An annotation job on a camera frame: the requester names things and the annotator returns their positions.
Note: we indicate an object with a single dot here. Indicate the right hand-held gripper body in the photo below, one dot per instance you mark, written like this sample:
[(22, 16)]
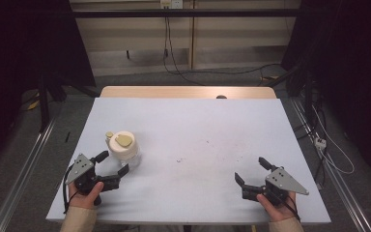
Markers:
[(278, 185)]

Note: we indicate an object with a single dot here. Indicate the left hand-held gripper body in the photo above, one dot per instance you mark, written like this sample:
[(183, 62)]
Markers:
[(83, 175)]

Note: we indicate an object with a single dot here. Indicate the white lidded plastic cup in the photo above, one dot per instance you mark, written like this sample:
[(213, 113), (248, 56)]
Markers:
[(123, 146)]

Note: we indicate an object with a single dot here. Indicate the person's left hand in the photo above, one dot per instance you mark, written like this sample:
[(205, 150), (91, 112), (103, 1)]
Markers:
[(85, 196)]

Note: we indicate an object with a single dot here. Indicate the person's right hand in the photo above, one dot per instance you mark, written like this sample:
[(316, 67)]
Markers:
[(278, 211)]

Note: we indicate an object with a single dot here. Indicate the small black pen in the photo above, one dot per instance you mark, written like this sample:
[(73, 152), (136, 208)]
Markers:
[(67, 137)]

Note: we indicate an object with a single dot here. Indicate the white power strip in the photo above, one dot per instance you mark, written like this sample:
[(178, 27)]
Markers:
[(320, 142)]

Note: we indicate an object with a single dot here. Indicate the light blue table mat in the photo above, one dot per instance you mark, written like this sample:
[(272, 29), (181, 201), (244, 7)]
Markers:
[(190, 129)]

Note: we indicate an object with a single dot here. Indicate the black metal stand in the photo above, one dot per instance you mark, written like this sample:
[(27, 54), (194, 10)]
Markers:
[(43, 103)]

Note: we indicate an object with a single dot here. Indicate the wooden table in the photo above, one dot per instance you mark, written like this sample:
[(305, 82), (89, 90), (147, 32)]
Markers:
[(174, 92)]

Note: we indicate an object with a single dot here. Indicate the black curtain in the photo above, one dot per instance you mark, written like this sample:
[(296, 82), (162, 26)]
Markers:
[(22, 45), (351, 58)]

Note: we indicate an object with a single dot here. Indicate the black horizontal bar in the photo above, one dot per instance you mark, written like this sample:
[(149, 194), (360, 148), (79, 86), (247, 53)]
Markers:
[(186, 13)]

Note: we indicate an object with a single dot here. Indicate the aluminium floor rail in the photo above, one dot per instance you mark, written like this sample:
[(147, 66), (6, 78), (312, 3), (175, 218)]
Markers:
[(338, 180), (19, 180)]

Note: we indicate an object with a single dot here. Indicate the wooden vertical post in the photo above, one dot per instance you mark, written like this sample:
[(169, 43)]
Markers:
[(192, 38)]

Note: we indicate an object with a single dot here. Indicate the white wall socket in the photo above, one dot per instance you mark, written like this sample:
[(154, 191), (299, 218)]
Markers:
[(171, 3)]

